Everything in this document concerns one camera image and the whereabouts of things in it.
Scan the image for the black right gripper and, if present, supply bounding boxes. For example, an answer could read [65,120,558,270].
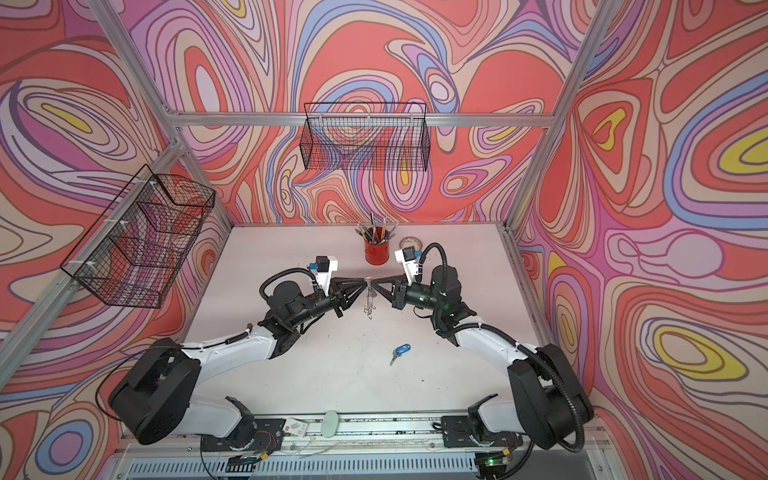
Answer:
[373,273,445,312]

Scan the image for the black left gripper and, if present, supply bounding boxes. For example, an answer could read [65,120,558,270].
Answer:
[287,280,368,332]

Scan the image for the silver metal keyring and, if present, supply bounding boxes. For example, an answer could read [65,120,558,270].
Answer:
[363,277,375,320]

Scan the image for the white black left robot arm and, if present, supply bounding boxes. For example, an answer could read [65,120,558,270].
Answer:
[107,258,368,450]

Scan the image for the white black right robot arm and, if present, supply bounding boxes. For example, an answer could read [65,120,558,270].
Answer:
[371,242,594,453]

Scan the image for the red pencil cup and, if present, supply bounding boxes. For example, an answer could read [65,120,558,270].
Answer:
[364,241,389,266]

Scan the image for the tape roll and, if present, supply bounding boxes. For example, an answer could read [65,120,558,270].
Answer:
[398,236,423,252]

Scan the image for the pencils in cup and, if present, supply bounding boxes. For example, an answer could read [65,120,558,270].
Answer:
[354,212,400,246]

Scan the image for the blue headed key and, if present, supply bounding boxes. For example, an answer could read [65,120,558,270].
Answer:
[390,344,411,366]

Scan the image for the white oval button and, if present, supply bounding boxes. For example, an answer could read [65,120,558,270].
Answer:
[320,411,340,438]

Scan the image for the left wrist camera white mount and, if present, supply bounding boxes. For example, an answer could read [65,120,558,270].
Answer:
[308,256,338,296]

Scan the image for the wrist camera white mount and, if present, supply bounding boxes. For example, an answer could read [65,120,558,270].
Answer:
[308,256,338,296]
[395,246,421,286]

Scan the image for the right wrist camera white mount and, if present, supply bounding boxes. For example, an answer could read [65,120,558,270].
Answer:
[395,246,421,286]

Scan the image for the black wire basket back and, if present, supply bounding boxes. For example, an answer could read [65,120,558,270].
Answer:
[299,100,431,172]

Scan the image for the black wire basket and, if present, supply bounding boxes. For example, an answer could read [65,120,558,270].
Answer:
[299,100,431,172]
[59,165,216,309]

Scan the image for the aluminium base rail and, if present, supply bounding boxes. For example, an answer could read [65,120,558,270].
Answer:
[106,411,623,479]

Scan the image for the black wire basket left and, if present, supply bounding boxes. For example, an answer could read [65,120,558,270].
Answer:
[59,165,216,309]

